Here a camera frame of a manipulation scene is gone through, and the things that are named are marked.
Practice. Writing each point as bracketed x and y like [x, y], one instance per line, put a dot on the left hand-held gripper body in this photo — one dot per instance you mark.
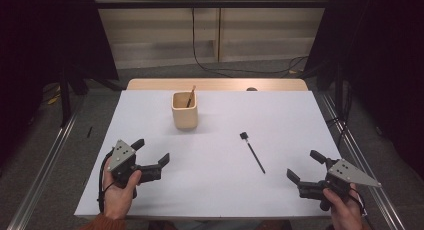
[121, 156]

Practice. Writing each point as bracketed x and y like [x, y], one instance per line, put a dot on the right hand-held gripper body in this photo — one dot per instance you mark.
[346, 173]

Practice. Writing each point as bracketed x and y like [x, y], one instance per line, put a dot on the beige square brush holder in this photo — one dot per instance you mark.
[185, 118]

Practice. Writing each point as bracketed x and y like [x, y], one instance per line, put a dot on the black eyebrow comb brush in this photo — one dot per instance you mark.
[243, 135]

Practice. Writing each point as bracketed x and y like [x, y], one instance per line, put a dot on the wooden stick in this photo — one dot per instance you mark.
[192, 91]

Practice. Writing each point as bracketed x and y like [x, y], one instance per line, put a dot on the person's right hand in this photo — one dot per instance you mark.
[346, 213]

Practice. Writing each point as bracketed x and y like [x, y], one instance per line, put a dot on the person's left hand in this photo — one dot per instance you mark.
[116, 200]

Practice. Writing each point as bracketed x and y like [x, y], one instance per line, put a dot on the white table cover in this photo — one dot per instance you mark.
[213, 190]

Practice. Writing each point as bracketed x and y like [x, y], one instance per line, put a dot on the black metal stand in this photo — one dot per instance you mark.
[65, 96]
[339, 90]

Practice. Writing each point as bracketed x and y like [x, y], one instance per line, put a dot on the black curtain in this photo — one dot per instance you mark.
[383, 56]
[40, 40]

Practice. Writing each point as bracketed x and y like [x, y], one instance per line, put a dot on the aluminium frame rail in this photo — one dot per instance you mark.
[363, 156]
[43, 170]

